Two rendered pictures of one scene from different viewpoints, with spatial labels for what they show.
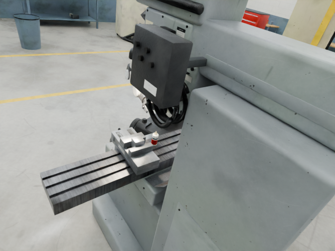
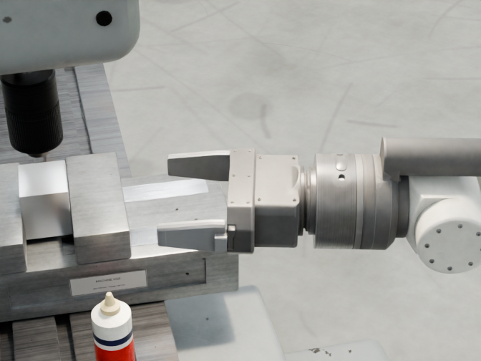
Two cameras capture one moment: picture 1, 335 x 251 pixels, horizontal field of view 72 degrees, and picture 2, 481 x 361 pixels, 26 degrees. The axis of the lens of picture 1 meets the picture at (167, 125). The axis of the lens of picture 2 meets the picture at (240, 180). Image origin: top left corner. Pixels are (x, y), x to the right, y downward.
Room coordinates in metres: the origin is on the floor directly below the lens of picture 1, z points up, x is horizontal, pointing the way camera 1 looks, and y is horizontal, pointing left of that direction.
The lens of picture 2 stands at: (1.72, -0.52, 1.72)
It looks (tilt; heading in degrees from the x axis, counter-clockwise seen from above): 37 degrees down; 121
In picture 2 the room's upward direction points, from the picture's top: straight up
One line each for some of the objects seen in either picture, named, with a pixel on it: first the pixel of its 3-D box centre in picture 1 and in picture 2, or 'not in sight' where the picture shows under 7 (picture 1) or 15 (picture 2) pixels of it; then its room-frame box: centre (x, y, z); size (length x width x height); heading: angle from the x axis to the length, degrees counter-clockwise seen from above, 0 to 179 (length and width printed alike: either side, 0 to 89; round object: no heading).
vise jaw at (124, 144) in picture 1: (132, 139); (97, 205); (1.11, 0.19, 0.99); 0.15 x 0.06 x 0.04; 132
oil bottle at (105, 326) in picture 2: (154, 138); (112, 332); (1.22, 0.06, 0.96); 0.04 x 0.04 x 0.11
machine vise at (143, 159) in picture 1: (134, 146); (76, 232); (1.09, 0.17, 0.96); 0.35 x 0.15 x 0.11; 42
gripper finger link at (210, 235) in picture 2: not in sight; (192, 238); (1.32, 0.06, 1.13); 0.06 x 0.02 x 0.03; 29
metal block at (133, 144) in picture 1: (137, 143); (45, 199); (1.06, 0.15, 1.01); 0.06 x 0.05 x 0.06; 132
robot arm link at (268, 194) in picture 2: (148, 102); (293, 202); (1.37, 0.16, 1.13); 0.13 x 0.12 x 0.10; 119
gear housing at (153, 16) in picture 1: (185, 27); not in sight; (1.14, 0.01, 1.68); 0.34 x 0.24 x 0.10; 44
